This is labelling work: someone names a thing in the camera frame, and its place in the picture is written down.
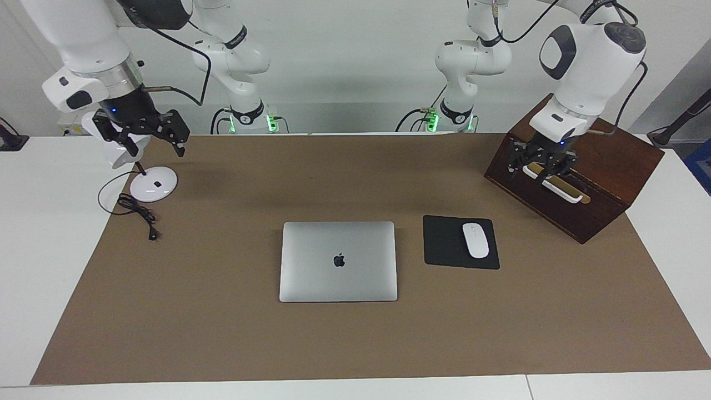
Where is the white computer mouse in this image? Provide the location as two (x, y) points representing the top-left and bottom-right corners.
(462, 222), (490, 259)

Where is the white box handle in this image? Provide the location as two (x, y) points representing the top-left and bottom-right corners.
(522, 162), (584, 204)

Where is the dark brown wooden box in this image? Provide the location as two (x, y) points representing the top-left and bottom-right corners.
(484, 93), (665, 245)

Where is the black base cable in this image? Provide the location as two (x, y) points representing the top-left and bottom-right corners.
(209, 107), (235, 136)
(394, 83), (448, 134)

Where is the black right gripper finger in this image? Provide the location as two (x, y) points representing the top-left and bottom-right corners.
(158, 109), (191, 158)
(92, 109), (140, 158)

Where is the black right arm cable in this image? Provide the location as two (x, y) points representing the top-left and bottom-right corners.
(142, 19), (214, 107)

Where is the brown table mat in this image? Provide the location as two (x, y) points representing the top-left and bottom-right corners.
(31, 133), (711, 386)

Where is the black stand base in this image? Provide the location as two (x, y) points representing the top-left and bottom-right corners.
(0, 117), (30, 152)

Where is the black mouse pad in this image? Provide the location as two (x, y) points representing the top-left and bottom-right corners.
(423, 215), (500, 271)

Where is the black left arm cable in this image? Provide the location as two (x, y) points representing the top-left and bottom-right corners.
(493, 0), (651, 137)

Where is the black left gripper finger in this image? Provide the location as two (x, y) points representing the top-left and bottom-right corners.
(506, 142), (529, 180)
(541, 152), (579, 187)

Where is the black tripod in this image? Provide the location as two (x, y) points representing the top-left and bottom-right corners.
(647, 88), (711, 148)

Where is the white desk lamp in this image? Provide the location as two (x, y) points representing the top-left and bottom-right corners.
(81, 110), (179, 203)

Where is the silver laptop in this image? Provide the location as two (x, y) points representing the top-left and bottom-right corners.
(279, 221), (399, 303)

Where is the black lamp power cable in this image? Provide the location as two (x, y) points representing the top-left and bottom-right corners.
(97, 169), (161, 242)

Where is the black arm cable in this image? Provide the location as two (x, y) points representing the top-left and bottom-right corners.
(142, 19), (214, 107)
(493, 0), (651, 137)

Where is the blue object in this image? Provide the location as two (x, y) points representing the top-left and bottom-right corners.
(682, 139), (711, 197)

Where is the gold plate on box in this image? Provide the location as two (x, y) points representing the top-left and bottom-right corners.
(519, 156), (592, 206)

